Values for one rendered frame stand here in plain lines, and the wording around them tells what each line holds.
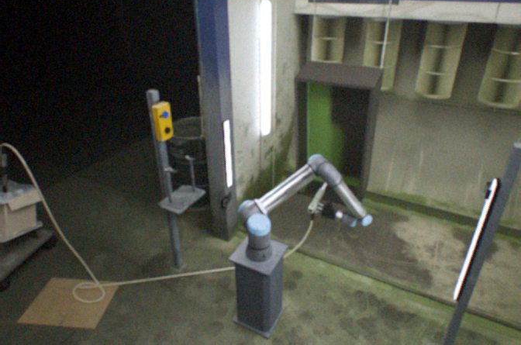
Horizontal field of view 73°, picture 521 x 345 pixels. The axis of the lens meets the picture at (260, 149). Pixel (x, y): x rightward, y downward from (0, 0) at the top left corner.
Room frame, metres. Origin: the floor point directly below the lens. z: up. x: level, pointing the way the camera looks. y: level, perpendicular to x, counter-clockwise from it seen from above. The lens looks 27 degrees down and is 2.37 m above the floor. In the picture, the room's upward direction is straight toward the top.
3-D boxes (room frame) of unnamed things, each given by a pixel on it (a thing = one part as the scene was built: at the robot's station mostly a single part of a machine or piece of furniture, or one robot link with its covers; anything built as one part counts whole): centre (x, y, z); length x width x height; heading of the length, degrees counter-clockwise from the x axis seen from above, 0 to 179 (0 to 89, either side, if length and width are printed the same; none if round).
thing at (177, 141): (3.47, 0.73, 0.44); 0.59 x 0.58 x 0.89; 43
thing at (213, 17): (2.77, 0.35, 1.14); 0.18 x 0.18 x 2.29; 62
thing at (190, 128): (3.47, 0.73, 0.86); 0.54 x 0.54 x 0.01
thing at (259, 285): (1.84, 0.01, 0.32); 0.31 x 0.31 x 0.64; 62
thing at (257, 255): (1.84, 0.01, 0.69); 0.19 x 0.19 x 0.10
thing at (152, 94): (2.34, 0.75, 0.82); 0.06 x 0.06 x 1.64; 62
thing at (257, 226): (1.85, 0.02, 0.83); 0.17 x 0.15 x 0.18; 19
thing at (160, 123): (2.32, 0.69, 1.42); 0.12 x 0.06 x 0.26; 152
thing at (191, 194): (2.27, 0.60, 0.95); 0.26 x 0.15 x 0.32; 152
